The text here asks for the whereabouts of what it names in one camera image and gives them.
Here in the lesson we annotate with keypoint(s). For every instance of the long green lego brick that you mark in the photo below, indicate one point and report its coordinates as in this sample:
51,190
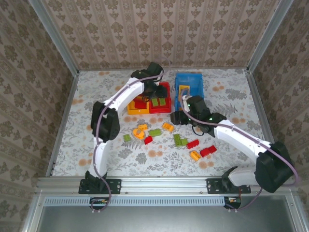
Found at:
163,102
154,102
155,132
177,140

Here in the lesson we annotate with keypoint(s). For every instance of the long red lego brick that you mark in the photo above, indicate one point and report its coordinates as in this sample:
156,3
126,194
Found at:
140,104
193,144

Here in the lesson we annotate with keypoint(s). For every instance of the red plastic bin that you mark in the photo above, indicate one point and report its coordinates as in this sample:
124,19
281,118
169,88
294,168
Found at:
160,110

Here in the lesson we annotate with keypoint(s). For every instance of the yellow plastic bin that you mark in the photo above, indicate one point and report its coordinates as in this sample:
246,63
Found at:
135,112

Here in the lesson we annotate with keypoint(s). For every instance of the blue plastic bin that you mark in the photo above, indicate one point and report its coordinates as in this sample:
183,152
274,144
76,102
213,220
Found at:
190,81

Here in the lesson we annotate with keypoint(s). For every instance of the small narrow orange lego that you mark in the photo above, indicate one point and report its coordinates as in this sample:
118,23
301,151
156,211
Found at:
142,126

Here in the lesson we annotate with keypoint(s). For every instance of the small red lego brick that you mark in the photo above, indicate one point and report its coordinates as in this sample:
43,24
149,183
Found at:
212,149
148,140

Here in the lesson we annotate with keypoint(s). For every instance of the round orange lego piece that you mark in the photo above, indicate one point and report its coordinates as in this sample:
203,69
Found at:
138,134

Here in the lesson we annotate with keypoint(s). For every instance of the small green lego brick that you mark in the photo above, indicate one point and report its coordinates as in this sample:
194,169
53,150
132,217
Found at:
126,138
185,142

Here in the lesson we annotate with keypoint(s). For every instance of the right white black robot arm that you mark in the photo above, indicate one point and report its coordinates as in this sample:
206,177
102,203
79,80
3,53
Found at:
241,140

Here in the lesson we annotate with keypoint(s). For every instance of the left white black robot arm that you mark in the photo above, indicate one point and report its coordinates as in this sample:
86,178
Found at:
125,94

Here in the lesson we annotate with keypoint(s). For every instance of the floral patterned table cover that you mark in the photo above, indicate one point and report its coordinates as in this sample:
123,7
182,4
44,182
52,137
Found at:
164,168

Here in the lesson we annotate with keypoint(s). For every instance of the grey metal bottom panel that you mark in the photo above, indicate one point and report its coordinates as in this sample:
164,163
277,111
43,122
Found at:
164,220

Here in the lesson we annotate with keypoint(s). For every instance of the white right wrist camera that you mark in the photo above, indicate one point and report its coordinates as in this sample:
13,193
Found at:
184,99

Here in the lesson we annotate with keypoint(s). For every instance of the aluminium right side rail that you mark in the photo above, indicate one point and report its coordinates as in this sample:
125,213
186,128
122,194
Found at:
259,104

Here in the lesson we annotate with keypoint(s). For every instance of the aluminium front frame rail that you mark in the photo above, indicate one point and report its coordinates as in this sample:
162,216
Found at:
164,184

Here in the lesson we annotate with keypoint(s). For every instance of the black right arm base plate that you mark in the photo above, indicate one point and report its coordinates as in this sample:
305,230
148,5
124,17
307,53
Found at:
212,186

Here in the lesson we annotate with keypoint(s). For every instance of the aluminium left side rail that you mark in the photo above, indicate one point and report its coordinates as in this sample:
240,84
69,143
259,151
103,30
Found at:
63,120

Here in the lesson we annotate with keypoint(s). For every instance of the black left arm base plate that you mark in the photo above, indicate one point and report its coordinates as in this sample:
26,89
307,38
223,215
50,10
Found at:
116,186

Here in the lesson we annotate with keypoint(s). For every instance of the aluminium right corner post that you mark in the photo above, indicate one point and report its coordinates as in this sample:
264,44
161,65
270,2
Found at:
268,38

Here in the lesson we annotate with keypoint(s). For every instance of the aluminium corner post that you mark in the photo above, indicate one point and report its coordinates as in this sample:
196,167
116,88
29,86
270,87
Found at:
268,38
55,38

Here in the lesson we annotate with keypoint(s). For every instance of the aluminium left corner post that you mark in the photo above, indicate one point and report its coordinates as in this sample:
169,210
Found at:
55,38

